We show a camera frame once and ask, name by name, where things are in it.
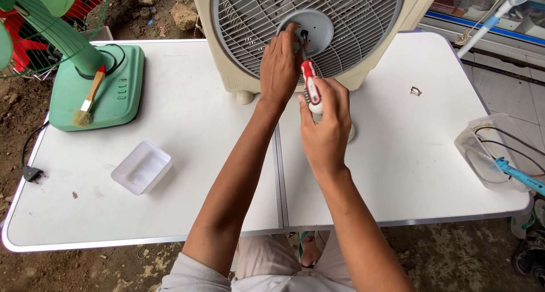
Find person's right hand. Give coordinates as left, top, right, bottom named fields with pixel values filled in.
left=297, top=76, right=353, bottom=178

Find person's left hand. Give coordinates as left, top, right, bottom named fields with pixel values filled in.
left=259, top=22, right=305, bottom=108

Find red and white screwdriver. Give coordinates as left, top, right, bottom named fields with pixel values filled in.
left=299, top=29, right=324, bottom=116

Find beige box fan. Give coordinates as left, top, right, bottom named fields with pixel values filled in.
left=186, top=0, right=427, bottom=106

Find round grey grille cap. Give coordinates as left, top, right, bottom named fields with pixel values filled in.
left=276, top=9, right=335, bottom=58

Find grey fan grille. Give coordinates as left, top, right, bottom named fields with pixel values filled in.
left=210, top=0, right=406, bottom=79

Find brown rock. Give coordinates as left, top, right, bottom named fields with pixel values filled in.
left=170, top=3, right=199, bottom=31

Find person's foot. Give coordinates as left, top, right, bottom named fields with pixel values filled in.
left=300, top=234, right=323, bottom=268

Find person's beige shorts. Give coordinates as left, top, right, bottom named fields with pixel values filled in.
left=232, top=230, right=354, bottom=289

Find clear plastic container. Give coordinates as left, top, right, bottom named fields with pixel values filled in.
left=453, top=113, right=545, bottom=194

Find white plastic tray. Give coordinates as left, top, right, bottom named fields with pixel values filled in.
left=111, top=140, right=173, bottom=196

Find green stand fan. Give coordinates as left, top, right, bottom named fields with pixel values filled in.
left=0, top=0, right=146, bottom=133

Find wooden paint brush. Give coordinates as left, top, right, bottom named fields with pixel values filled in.
left=72, top=65, right=107, bottom=128

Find white and blue stand fan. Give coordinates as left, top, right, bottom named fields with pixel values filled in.
left=455, top=0, right=545, bottom=59

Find blue soldering iron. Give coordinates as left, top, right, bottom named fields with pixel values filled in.
left=493, top=157, right=545, bottom=197

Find glass display cabinet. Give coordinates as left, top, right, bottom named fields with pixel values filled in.
left=419, top=0, right=545, bottom=46

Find dark sandals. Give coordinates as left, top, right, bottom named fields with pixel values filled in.
left=510, top=198, right=545, bottom=286

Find red plastic chair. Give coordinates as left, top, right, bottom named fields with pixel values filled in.
left=0, top=0, right=118, bottom=73

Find black cables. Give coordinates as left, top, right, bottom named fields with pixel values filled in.
left=473, top=126, right=545, bottom=175

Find black power cord with plug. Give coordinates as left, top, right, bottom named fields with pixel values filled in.
left=21, top=43, right=127, bottom=185

